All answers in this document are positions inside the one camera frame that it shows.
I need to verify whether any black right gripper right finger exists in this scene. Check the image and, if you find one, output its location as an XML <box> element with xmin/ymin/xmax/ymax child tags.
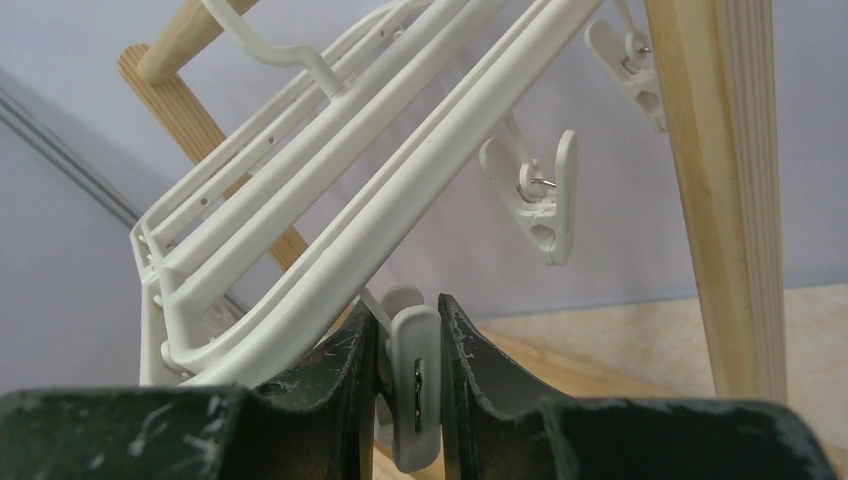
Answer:
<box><xmin>438</xmin><ymin>294</ymin><xmax>835</xmax><ymax>479</ymax></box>

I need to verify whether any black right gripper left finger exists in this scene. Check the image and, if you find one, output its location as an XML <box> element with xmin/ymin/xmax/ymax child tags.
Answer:
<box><xmin>1</xmin><ymin>305</ymin><xmax>377</xmax><ymax>479</ymax></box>

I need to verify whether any white hanger clip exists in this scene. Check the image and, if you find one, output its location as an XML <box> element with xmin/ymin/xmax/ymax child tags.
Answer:
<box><xmin>360</xmin><ymin>286</ymin><xmax>442</xmax><ymax>474</ymax></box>
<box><xmin>584</xmin><ymin>1</ymin><xmax>667</xmax><ymax>133</ymax></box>
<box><xmin>479</xmin><ymin>113</ymin><xmax>578</xmax><ymax>266</ymax></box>

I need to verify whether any white clip drying hanger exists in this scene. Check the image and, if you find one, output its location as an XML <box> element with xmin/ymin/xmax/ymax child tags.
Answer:
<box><xmin>131</xmin><ymin>1</ymin><xmax>598</xmax><ymax>386</ymax></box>

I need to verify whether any wooden hanger stand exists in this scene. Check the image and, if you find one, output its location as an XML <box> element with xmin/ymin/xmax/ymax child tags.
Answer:
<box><xmin>117</xmin><ymin>0</ymin><xmax>848</xmax><ymax>480</ymax></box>

